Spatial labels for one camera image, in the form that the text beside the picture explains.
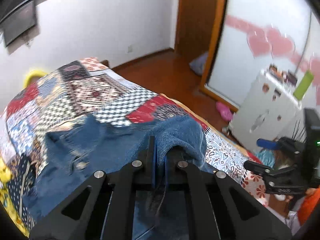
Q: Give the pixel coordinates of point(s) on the white cabinet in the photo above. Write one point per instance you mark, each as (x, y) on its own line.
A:
(260, 110)

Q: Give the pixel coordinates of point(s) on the green flat object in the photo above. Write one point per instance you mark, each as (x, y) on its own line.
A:
(303, 85)

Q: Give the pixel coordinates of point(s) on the white wall socket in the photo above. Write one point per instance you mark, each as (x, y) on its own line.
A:
(129, 48)

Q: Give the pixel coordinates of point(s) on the patchwork printed bedspread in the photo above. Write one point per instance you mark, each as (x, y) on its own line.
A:
(100, 92)

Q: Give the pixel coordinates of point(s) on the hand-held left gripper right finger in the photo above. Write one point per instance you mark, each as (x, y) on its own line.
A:
(173, 171)

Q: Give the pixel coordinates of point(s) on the small black wall monitor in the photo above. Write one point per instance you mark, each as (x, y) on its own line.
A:
(20, 22)

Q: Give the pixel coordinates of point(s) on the blue denim jeans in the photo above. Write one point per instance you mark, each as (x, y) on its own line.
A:
(125, 150)

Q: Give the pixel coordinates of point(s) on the yellow round plush object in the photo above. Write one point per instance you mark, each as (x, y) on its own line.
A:
(32, 74)

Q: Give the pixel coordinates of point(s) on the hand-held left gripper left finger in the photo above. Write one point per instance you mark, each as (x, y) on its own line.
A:
(151, 161)

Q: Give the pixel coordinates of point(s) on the pink slippers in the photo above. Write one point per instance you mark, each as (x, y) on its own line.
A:
(223, 110)

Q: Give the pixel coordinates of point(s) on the white sliding door pink stickers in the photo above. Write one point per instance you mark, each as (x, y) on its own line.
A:
(240, 67)

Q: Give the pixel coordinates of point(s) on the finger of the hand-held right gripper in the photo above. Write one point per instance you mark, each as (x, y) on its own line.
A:
(256, 167)
(268, 144)

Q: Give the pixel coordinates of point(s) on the person's orange clothing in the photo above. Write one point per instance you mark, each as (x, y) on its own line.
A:
(311, 205)

